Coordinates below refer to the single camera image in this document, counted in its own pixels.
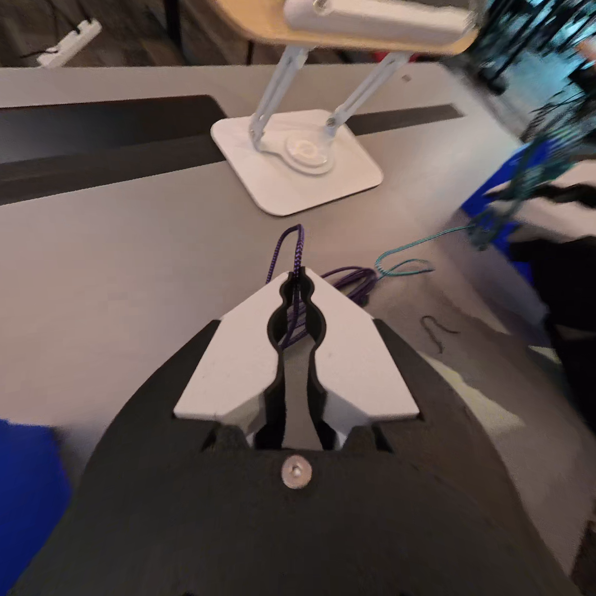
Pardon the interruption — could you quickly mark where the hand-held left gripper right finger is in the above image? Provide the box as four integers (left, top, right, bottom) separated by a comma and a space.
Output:
297, 267, 421, 450

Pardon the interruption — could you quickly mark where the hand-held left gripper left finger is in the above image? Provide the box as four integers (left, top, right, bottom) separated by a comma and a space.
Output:
172, 271, 299, 450

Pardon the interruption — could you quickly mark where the person's right forearm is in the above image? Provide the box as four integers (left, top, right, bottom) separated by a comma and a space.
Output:
510, 235, 596, 422

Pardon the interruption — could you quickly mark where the white power strip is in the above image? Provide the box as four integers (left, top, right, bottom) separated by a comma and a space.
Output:
36, 18, 103, 69

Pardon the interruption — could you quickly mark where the purple braided usb cable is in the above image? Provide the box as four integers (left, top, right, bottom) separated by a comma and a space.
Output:
265, 224, 379, 351

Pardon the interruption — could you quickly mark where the black twist tie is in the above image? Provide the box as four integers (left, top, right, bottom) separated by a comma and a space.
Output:
420, 315, 462, 355

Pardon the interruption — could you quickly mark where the white folding stand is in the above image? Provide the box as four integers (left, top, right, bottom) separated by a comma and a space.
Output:
210, 0, 480, 218

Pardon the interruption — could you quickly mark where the teal braided usb cable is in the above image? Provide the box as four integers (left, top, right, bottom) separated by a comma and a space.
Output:
375, 126, 596, 281

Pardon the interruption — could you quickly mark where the blue plastic bin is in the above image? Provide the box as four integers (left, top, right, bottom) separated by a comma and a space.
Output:
0, 418, 73, 596
458, 137, 587, 280

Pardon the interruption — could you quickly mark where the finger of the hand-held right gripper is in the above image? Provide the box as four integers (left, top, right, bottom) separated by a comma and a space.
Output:
547, 160, 596, 192
512, 198, 596, 244

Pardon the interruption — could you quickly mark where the wooden edged display board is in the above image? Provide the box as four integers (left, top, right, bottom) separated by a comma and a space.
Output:
215, 0, 481, 57

